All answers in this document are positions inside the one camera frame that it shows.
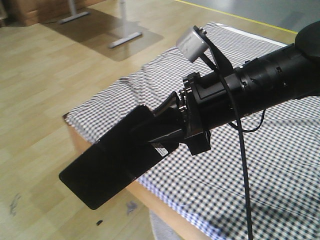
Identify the checkered bed sheet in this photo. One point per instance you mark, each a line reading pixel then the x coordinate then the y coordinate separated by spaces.
pixel 273 154

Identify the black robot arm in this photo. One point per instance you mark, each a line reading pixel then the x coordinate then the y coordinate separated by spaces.
pixel 227 93

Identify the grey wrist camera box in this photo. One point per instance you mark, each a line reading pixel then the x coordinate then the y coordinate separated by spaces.
pixel 191 44

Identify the black smartphone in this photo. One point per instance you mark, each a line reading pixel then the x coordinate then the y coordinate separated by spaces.
pixel 114 161

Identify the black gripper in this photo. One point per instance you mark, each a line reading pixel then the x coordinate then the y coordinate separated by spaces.
pixel 207 106

